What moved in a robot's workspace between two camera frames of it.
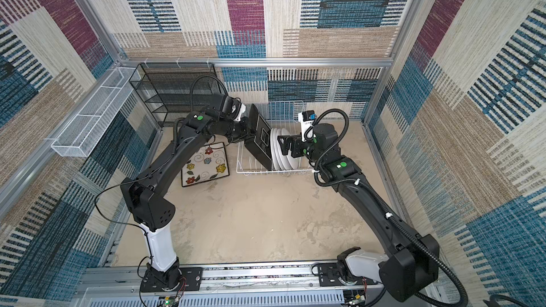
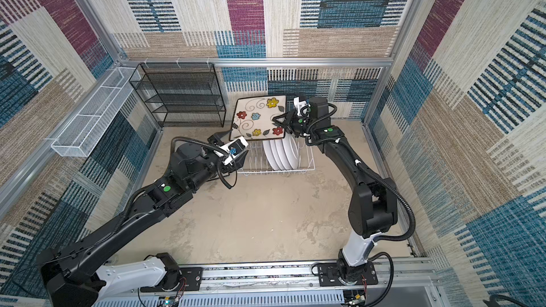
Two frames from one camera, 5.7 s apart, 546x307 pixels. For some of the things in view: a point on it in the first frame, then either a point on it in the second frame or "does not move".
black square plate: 261,144 -> 252,117
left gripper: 248,131 -> 215,138
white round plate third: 294,162 does not move
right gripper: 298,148 -> 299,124
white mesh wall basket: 93,119 does not move
